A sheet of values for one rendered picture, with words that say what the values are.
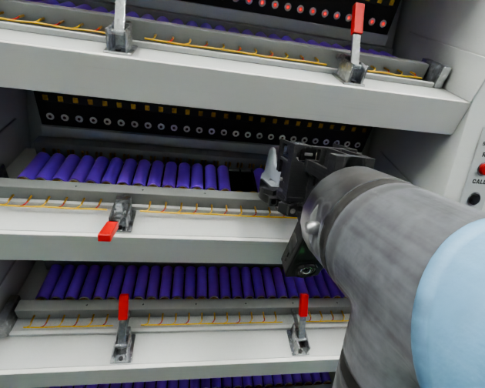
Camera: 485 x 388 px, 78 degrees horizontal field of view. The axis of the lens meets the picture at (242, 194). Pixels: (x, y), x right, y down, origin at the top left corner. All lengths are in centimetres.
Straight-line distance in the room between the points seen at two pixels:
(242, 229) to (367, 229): 25
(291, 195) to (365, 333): 18
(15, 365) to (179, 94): 42
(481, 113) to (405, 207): 33
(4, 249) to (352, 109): 45
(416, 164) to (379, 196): 34
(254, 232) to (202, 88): 19
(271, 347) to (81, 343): 28
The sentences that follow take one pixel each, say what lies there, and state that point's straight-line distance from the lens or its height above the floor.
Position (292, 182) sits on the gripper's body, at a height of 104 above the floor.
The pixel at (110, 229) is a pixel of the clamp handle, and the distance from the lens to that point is 34.
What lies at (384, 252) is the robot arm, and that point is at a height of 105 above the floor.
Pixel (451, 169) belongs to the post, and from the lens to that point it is 49.
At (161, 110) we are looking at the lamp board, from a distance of 50.
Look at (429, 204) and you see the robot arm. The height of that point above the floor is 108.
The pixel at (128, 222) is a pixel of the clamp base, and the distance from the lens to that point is 39.
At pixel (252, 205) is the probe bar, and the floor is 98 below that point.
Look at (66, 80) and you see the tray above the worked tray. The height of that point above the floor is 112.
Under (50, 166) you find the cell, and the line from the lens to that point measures 49.
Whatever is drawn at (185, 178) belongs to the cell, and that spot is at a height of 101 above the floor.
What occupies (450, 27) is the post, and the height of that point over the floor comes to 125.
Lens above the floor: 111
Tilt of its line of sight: 16 degrees down
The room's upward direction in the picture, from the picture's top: 6 degrees clockwise
